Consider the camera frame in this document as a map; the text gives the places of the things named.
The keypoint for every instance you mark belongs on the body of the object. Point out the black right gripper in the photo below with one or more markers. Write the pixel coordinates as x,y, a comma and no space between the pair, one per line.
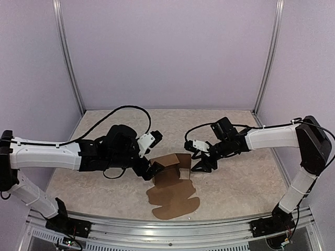
205,163

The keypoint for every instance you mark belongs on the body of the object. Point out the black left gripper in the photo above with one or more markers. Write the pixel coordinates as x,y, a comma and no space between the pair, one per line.
141,171

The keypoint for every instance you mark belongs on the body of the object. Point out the brown cardboard box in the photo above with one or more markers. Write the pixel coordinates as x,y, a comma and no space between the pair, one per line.
173,193

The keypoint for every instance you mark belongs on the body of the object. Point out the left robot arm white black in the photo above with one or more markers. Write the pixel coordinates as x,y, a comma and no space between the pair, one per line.
119,148

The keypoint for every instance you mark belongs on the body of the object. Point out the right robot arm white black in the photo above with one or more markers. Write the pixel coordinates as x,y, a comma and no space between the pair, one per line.
303,148

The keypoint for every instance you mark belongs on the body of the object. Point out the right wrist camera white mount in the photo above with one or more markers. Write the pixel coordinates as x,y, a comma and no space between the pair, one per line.
196,145

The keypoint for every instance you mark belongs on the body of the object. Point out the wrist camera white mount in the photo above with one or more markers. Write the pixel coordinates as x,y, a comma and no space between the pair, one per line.
148,141
196,145

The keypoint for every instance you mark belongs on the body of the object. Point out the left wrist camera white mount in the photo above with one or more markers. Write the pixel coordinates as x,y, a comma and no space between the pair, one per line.
148,141

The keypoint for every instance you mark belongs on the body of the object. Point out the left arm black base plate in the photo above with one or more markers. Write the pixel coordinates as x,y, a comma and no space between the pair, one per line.
69,226

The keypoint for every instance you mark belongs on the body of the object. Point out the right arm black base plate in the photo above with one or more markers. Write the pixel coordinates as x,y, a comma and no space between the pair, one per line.
270,225

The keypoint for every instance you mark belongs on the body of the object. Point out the front aluminium frame rail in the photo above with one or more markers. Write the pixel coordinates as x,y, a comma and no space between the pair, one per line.
127,234

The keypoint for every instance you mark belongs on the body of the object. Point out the right aluminium frame post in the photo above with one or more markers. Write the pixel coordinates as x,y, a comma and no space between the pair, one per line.
270,55

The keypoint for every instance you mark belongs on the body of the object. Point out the aluminium frame post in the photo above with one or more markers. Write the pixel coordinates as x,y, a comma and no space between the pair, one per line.
270,55
66,55

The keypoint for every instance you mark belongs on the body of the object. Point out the left aluminium frame post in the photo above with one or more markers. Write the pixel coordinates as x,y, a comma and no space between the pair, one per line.
66,55

